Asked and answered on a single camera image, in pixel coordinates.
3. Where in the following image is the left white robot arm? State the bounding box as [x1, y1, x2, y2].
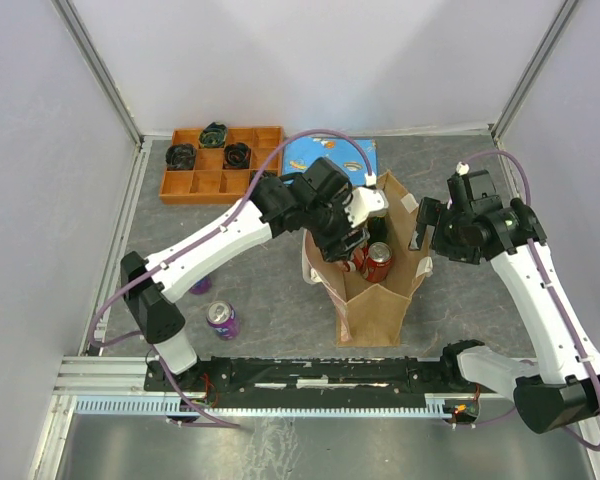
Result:
[121, 158, 387, 390]

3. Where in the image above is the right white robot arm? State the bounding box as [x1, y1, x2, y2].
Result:
[410, 164, 600, 434]

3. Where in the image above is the orange wooden divider tray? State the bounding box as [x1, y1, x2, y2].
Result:
[159, 126, 285, 205]

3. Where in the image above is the aluminium corner post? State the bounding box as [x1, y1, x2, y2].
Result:
[51, 0, 144, 145]
[490, 0, 581, 143]

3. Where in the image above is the dark rolled sock right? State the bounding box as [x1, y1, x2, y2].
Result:
[249, 170, 277, 184]

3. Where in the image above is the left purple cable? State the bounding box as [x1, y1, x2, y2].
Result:
[87, 128, 379, 429]

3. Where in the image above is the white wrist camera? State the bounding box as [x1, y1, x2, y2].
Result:
[344, 173, 389, 228]
[455, 162, 470, 175]

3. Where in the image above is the dark rolled sock middle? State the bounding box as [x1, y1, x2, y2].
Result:
[223, 142, 251, 170]

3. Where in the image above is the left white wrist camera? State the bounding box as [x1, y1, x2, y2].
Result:
[344, 173, 389, 228]

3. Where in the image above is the red coke can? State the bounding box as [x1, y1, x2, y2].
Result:
[351, 245, 368, 272]
[362, 242, 393, 283]
[342, 260, 359, 272]

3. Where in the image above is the purple fanta can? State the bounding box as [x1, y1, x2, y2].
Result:
[189, 275, 212, 295]
[206, 301, 240, 340]

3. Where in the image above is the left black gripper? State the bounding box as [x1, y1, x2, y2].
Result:
[304, 189, 371, 264]

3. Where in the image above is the green glass bottle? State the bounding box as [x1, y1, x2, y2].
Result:
[367, 216, 388, 246]

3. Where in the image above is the blue patterned cloth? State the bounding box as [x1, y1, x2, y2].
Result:
[281, 137, 368, 186]

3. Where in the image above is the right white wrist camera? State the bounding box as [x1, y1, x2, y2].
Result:
[455, 162, 470, 175]

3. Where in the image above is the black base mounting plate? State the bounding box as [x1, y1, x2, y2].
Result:
[174, 357, 491, 408]

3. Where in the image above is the left aluminium corner post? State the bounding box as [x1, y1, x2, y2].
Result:
[51, 0, 144, 145]

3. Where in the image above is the purple fanta can left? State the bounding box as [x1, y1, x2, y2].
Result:
[189, 275, 212, 295]

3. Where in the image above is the right aluminium corner post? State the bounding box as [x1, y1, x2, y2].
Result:
[490, 0, 581, 143]

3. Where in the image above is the light blue cable duct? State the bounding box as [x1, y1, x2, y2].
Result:
[74, 395, 454, 420]

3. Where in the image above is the purple fanta can front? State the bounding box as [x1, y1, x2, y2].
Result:
[206, 301, 240, 340]

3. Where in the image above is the red coke can front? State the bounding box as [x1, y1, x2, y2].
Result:
[351, 245, 368, 272]

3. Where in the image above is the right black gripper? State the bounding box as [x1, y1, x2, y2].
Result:
[407, 197, 482, 267]

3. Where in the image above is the brown canvas tote bag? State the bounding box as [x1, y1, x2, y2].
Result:
[302, 171, 433, 347]

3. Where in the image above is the dark rolled sock top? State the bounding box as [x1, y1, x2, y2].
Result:
[198, 122, 229, 149]

